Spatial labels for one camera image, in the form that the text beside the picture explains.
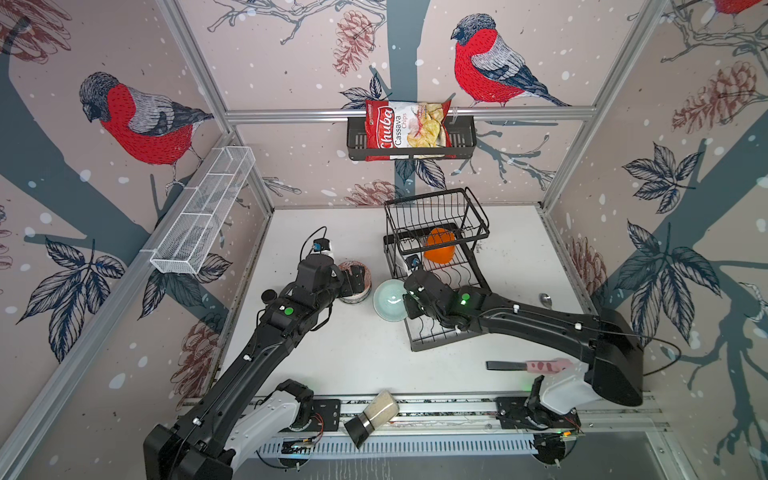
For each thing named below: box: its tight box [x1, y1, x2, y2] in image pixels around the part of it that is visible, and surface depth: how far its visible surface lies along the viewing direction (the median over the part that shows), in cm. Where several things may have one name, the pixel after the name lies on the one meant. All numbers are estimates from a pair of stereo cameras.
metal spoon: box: [539, 292, 553, 308], surface depth 95 cm
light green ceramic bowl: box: [373, 278, 408, 322], surface depth 81 cm
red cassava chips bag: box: [365, 99, 456, 161], surface depth 89 cm
